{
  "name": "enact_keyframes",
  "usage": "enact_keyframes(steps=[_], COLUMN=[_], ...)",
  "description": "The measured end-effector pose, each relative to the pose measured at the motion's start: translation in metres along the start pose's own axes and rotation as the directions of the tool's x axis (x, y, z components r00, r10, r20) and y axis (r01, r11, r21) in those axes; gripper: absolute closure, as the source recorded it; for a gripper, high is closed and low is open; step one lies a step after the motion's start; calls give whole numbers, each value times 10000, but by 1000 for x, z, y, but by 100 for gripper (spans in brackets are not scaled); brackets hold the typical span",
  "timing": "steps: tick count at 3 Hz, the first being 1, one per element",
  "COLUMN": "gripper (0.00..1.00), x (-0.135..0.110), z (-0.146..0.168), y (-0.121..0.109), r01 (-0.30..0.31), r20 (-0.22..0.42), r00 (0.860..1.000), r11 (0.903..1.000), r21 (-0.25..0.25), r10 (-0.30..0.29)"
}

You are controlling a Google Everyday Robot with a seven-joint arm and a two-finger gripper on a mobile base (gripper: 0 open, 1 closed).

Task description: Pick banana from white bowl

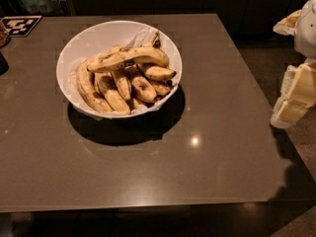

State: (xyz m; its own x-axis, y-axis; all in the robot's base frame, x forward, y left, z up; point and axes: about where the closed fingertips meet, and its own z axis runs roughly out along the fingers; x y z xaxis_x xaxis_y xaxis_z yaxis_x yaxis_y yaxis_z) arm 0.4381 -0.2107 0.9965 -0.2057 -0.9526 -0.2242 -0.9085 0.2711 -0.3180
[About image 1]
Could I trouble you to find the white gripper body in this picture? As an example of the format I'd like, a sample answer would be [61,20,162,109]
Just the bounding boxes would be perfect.
[294,0,316,57]

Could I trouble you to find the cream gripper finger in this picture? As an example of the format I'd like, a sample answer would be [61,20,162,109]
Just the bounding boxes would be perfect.
[271,59,316,129]
[273,10,301,36]

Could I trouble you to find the long banana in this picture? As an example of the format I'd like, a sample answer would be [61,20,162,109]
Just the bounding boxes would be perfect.
[86,46,169,73]

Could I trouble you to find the rear banana with stem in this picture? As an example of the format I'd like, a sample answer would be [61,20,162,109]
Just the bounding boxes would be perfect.
[141,33,161,48]

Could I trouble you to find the small lower right banana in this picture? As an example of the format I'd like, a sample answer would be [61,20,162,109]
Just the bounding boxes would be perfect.
[149,80,171,96]

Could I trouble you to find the right short banana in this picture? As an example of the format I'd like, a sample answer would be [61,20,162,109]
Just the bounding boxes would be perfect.
[139,64,177,81]

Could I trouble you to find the spotted center banana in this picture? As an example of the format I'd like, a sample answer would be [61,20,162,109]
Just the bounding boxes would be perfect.
[126,65,157,103]

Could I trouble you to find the middle banana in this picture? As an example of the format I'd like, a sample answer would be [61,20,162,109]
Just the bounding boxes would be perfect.
[112,69,131,100]

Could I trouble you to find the white bowl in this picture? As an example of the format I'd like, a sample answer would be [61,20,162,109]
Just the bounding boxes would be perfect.
[56,21,182,119]

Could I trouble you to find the leftmost banana in bowl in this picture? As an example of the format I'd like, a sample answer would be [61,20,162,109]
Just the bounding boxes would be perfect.
[76,58,113,113]

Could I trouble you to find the black white marker tag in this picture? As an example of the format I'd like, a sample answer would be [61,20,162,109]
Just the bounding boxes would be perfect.
[1,16,41,38]

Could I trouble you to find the brown object at left edge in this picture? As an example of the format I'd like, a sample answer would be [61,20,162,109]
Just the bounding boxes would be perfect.
[0,22,10,47]

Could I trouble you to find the dark object at left edge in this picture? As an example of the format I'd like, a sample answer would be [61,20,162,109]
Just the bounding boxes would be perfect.
[0,51,9,75]

